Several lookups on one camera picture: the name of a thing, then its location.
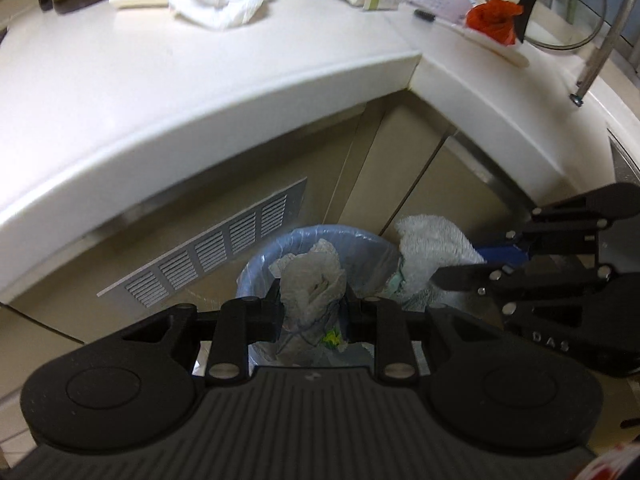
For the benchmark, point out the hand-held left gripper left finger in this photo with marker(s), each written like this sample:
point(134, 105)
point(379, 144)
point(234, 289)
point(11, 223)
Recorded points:
point(270, 305)

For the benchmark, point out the red plastic bag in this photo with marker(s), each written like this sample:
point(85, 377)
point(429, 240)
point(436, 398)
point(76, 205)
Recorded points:
point(492, 17)

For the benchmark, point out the blue wastebasket with clear liner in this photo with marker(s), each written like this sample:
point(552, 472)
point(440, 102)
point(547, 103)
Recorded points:
point(300, 235)

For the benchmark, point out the metal dish rack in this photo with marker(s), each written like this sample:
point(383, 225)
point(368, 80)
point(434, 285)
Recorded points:
point(595, 55)

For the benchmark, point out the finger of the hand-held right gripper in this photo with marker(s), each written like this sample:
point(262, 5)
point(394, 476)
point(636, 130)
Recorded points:
point(465, 277)
point(560, 237)

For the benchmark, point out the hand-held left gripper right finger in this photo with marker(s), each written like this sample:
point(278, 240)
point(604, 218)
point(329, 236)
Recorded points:
point(355, 317)

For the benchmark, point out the green vegetable scrap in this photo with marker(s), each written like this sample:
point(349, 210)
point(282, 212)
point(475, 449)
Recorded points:
point(332, 339)

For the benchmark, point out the red white printed clothing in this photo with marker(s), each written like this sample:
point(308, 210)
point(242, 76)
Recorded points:
point(615, 465)

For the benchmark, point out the pale grey rag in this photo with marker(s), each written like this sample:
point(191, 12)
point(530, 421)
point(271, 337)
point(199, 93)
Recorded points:
point(435, 245)

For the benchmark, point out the silver cabinet vent grille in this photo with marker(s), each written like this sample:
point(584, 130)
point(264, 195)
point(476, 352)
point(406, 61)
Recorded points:
point(210, 250)

